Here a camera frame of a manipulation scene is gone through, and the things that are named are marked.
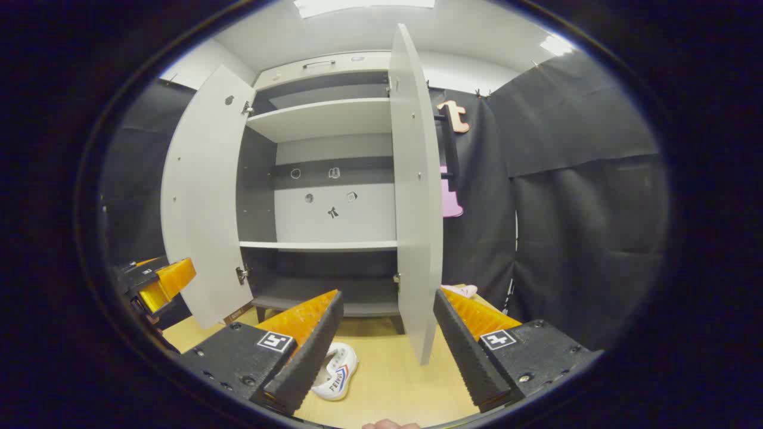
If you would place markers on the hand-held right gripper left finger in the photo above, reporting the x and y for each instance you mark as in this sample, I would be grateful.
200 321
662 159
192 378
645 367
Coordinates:
310 357

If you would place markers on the pink green plush toy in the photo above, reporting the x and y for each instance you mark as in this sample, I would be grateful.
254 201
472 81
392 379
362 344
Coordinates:
462 291

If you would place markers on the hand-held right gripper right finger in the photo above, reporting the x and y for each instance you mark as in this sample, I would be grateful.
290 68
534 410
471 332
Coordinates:
462 357

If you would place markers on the grey shoe cabinet door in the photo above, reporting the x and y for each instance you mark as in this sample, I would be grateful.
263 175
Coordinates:
417 208
202 196

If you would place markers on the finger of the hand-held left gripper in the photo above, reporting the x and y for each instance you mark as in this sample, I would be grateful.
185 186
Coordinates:
170 283
149 261

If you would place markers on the white shoe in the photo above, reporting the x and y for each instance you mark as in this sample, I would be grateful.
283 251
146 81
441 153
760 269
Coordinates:
340 372

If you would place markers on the ceiling light panel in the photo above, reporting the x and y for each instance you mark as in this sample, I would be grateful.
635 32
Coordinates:
557 45
363 7

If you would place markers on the grey shoe cabinet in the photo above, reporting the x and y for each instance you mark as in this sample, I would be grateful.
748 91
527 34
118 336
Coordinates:
334 220

